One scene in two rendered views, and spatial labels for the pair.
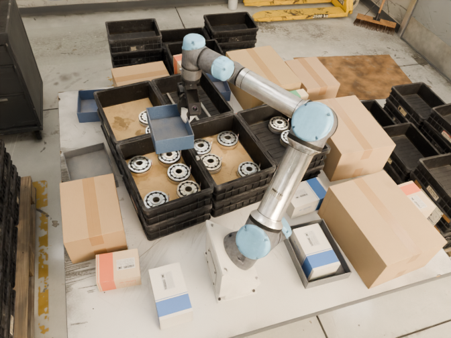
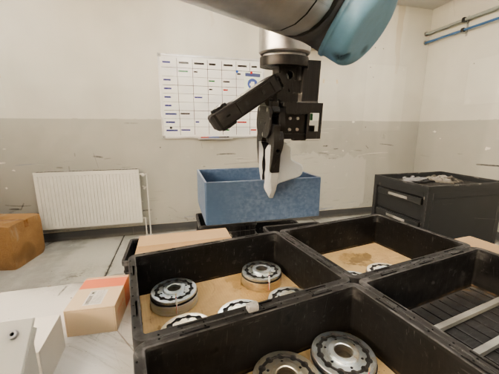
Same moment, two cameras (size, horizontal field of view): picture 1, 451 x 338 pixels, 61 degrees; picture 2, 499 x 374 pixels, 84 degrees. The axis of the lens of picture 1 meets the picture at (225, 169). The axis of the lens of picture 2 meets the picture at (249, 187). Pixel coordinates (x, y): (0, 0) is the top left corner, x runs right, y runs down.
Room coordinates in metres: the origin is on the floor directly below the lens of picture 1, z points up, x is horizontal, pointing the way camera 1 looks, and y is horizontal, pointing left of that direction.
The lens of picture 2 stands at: (1.19, -0.27, 1.22)
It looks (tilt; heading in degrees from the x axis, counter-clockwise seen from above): 12 degrees down; 97
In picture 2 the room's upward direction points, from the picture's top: straight up
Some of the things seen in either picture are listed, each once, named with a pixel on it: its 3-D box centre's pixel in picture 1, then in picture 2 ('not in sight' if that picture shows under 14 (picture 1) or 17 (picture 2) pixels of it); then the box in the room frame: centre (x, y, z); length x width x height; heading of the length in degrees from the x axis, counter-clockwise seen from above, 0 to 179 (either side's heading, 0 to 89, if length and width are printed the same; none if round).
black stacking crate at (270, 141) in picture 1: (280, 139); not in sight; (1.39, -0.25, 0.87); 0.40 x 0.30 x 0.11; 31
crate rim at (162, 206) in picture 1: (163, 167); (231, 271); (1.08, 0.26, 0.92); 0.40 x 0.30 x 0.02; 31
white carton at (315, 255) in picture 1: (313, 251); not in sight; (0.86, -0.41, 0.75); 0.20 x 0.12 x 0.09; 23
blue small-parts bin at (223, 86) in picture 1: (215, 87); not in sight; (1.93, 0.12, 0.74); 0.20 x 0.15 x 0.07; 18
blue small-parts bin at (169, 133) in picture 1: (169, 127); (253, 191); (1.13, 0.24, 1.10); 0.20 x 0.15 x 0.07; 22
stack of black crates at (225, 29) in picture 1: (228, 45); not in sight; (3.06, 0.10, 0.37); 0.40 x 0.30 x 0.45; 112
